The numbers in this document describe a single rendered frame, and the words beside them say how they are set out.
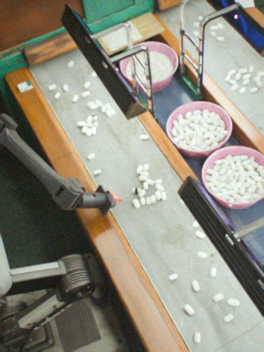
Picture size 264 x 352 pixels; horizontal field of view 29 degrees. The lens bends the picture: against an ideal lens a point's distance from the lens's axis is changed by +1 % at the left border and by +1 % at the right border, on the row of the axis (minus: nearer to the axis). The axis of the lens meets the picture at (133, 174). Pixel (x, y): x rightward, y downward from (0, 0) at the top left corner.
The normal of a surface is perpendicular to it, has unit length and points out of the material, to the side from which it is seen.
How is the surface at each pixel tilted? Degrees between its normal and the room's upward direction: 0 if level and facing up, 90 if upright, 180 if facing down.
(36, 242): 0
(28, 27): 90
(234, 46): 0
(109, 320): 1
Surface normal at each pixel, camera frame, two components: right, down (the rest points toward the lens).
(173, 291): -0.10, -0.56
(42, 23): 0.45, 0.71
